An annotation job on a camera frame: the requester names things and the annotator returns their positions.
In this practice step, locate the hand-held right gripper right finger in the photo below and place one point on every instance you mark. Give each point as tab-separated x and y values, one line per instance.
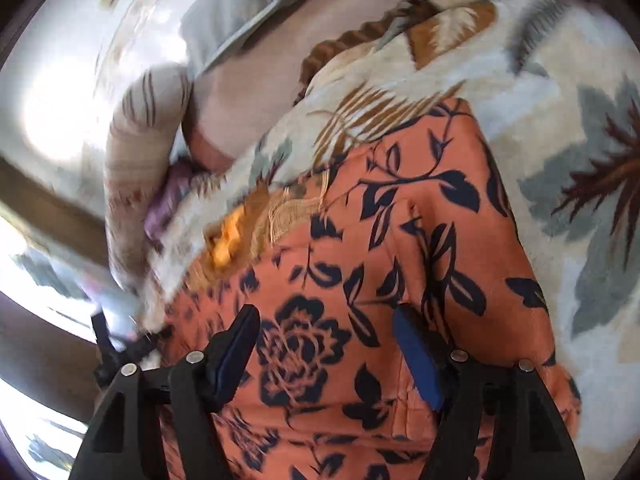
417	360

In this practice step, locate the grey pillow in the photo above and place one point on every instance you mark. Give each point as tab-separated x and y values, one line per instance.
240	15

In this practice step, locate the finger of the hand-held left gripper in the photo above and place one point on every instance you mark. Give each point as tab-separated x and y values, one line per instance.
107	349

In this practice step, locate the orange floral cloth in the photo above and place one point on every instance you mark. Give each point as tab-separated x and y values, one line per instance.
400	240

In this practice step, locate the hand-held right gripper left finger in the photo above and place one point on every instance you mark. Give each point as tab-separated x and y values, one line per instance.
234	357

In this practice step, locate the striped bolster pillow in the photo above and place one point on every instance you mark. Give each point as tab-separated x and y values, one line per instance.
135	170

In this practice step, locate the purple cloth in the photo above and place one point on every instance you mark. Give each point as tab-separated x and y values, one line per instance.
167	200

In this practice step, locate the leaf printed blanket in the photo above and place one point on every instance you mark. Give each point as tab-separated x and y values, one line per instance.
550	110

